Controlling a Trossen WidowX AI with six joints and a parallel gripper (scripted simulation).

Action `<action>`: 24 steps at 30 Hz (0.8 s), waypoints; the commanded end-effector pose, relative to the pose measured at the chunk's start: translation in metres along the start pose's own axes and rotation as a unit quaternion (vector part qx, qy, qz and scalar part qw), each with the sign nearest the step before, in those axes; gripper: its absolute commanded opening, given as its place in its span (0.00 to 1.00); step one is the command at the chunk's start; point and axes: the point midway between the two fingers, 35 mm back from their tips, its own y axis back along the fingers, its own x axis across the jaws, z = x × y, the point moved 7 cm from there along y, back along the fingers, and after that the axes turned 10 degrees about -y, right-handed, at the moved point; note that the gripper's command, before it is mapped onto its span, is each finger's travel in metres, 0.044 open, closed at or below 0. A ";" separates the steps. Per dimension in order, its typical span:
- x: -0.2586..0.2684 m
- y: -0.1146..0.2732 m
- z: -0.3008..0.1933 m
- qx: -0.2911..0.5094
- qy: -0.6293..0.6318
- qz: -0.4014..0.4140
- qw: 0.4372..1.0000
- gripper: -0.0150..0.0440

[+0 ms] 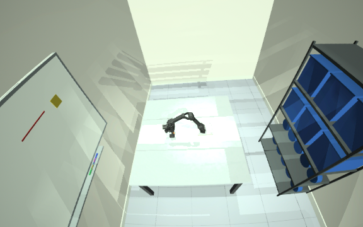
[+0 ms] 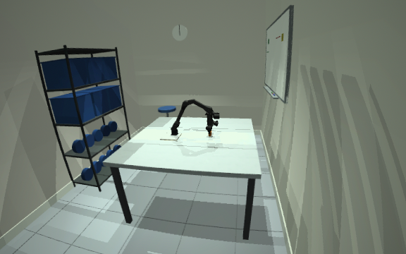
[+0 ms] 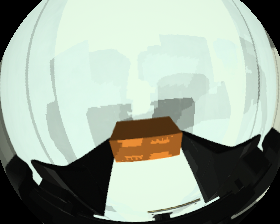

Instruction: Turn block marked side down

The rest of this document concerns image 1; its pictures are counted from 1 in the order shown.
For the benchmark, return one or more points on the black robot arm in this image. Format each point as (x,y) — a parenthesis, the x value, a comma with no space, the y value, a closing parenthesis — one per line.
(171,122)

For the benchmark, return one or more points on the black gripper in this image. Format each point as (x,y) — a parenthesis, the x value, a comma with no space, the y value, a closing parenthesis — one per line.
(172,134)

